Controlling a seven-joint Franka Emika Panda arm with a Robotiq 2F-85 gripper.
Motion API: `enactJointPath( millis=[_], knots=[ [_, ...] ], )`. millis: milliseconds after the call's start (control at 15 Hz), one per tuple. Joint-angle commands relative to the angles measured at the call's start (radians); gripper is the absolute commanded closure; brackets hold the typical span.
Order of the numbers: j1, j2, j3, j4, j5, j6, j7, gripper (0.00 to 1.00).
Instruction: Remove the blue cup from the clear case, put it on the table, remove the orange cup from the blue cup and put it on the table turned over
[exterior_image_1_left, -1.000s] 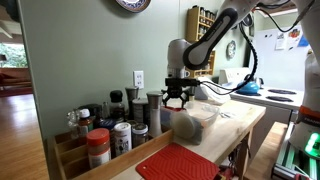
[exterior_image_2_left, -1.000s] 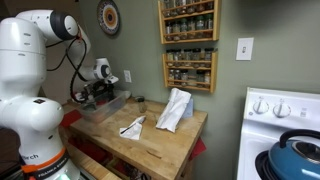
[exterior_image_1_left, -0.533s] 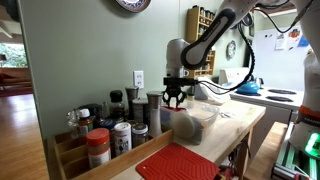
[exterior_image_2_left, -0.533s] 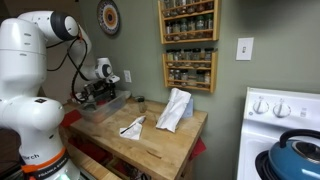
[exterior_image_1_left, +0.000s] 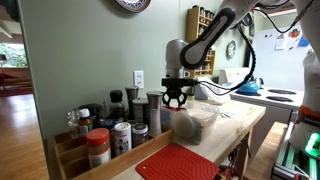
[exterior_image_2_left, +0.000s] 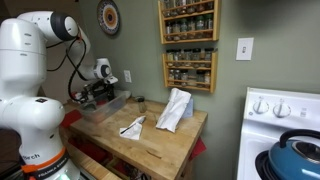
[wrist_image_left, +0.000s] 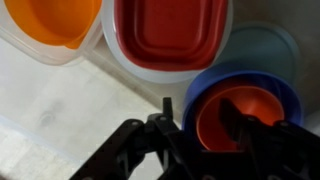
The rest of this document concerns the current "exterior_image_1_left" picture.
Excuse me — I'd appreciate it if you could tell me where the white round plastic lid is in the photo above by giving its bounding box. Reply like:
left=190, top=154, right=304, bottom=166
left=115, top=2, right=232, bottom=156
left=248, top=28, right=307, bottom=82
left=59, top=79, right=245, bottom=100
left=171, top=111, right=198, bottom=141

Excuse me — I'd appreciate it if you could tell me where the round wall clock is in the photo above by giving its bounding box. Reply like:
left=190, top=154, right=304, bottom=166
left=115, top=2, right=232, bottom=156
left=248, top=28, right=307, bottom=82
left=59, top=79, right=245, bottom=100
left=226, top=39, right=237, bottom=60

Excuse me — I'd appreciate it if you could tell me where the red silicone mat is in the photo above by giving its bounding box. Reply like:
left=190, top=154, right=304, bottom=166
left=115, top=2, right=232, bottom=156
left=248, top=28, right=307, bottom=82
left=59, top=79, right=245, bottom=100
left=134, top=142, right=221, bottom=180

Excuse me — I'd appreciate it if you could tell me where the wooden spice tray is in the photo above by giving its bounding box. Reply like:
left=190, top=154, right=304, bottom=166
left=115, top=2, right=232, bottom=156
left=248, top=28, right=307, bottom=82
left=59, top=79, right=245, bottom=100
left=46, top=128, right=175, bottom=180

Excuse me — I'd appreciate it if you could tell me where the black cap glass bottle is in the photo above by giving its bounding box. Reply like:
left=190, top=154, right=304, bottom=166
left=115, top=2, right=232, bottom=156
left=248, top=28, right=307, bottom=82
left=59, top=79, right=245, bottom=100
left=108, top=89, right=127, bottom=123

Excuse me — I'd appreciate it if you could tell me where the white wall outlet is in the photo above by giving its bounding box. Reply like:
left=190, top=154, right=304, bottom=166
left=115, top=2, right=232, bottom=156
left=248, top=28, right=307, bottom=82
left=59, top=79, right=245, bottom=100
left=132, top=70, right=145, bottom=90

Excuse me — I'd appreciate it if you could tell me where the grey round tin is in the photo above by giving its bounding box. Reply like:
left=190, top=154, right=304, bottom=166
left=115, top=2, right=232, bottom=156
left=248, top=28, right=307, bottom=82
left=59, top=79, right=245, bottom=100
left=131, top=97, right=149, bottom=125

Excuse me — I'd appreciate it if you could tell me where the white refrigerator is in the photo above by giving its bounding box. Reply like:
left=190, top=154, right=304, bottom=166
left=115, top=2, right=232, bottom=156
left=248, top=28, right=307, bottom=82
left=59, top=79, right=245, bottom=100
left=252, top=26, right=313, bottom=92

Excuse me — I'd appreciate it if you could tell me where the steel top dark grinder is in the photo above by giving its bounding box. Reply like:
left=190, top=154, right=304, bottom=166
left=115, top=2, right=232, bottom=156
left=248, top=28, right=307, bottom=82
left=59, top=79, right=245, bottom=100
left=124, top=86, right=140, bottom=121

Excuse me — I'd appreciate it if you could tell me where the black stove burner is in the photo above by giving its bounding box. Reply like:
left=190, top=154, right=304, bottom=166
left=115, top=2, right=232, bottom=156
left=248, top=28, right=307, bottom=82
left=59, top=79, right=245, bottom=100
left=267, top=88, right=298, bottom=95
left=265, top=95, right=294, bottom=103
left=234, top=90, right=263, bottom=97

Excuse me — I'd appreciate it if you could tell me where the red lid spice jar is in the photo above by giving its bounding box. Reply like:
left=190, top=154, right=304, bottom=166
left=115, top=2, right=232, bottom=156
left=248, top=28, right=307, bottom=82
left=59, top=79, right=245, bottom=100
left=85, top=127, right=112, bottom=170

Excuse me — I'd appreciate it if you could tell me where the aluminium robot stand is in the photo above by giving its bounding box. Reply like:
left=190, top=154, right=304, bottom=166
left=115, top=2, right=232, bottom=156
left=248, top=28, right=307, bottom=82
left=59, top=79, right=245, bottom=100
left=271, top=123, right=320, bottom=180

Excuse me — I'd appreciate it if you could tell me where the brown sofa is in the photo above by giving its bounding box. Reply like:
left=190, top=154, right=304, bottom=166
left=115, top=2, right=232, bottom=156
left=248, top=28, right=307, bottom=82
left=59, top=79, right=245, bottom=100
left=0, top=67, right=33, bottom=90

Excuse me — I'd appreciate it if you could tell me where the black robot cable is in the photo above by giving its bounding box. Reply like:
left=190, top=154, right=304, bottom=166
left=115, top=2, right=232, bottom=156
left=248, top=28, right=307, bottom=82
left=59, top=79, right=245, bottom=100
left=199, top=0, right=316, bottom=98

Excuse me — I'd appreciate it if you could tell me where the white stove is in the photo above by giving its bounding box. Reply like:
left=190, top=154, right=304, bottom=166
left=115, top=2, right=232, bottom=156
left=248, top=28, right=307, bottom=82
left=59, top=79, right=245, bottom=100
left=218, top=68, right=305, bottom=158

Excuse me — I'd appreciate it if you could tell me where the white cap orange label bottle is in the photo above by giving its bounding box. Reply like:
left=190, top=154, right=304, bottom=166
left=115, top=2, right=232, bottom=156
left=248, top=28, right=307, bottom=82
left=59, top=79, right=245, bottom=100
left=77, top=108, right=94, bottom=138

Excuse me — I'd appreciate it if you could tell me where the clear plastic case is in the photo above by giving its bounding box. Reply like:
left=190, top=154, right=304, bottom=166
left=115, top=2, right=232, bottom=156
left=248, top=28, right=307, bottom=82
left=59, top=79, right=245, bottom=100
left=160, top=100, right=221, bottom=146

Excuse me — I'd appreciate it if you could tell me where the blue fridge flyer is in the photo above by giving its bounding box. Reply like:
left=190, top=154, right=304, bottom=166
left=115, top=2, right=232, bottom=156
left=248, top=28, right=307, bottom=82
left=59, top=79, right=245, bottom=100
left=297, top=34, right=310, bottom=48

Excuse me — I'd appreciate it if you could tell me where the wooden spice rack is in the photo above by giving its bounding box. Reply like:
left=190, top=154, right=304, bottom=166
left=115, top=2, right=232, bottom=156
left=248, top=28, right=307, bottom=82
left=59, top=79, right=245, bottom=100
left=188, top=49, right=217, bottom=79
left=185, top=5, right=218, bottom=43

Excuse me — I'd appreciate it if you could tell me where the red plastic cup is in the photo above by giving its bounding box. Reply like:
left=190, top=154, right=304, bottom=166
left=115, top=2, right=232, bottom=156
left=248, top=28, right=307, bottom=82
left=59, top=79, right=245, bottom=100
left=164, top=105, right=187, bottom=112

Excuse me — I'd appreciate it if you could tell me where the white fridge paper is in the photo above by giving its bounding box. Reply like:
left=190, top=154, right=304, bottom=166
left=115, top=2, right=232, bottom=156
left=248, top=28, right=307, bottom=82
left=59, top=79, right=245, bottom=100
left=275, top=32, right=288, bottom=51

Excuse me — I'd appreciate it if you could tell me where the dark jar black lid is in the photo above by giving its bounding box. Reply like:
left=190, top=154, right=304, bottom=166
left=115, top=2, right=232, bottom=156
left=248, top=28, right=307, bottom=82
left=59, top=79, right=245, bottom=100
left=79, top=103, right=104, bottom=128

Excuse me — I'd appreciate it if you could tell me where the clear glass bottle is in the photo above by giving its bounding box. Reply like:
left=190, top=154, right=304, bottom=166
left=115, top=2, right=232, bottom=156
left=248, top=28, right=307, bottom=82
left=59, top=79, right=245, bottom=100
left=65, top=109, right=81, bottom=139

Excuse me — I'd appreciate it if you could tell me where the small silver lid jar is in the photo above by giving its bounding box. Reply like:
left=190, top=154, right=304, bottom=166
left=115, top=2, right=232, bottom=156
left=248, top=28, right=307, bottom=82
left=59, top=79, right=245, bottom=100
left=131, top=123, right=149, bottom=149

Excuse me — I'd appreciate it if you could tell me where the blue kettle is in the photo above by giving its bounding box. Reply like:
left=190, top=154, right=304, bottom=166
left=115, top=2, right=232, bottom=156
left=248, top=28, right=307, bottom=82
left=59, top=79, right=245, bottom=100
left=235, top=73, right=261, bottom=95

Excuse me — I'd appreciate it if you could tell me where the orange white fridge flyer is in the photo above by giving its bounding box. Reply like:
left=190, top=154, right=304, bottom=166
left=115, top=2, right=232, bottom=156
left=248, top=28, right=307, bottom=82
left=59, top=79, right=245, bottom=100
left=287, top=28, right=302, bottom=51

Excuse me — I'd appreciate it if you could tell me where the steel top white grinder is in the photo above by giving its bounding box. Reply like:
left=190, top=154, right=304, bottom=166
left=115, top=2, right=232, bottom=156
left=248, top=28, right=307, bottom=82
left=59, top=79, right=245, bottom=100
left=146, top=90, right=164, bottom=138

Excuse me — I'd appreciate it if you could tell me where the small clear spice jar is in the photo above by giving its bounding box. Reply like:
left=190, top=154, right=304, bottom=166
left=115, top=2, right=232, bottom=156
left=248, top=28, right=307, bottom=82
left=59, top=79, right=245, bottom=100
left=186, top=93, right=195, bottom=109

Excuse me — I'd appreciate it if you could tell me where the decorative wall plate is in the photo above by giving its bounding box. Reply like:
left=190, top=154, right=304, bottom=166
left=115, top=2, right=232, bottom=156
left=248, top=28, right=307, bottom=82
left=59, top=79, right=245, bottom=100
left=114, top=0, right=152, bottom=14

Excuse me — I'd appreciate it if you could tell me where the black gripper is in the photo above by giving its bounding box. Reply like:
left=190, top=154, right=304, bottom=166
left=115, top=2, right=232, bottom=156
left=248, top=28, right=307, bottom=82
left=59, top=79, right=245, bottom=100
left=162, top=86, right=189, bottom=108

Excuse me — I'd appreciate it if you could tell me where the white spice shaker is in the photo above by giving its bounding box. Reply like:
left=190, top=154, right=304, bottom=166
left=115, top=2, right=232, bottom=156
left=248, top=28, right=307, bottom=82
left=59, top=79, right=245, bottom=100
left=113, top=121, right=133, bottom=157

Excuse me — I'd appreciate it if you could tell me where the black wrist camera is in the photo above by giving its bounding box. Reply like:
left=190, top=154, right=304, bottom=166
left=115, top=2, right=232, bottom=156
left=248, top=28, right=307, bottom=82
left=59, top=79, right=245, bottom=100
left=161, top=77, right=198, bottom=88

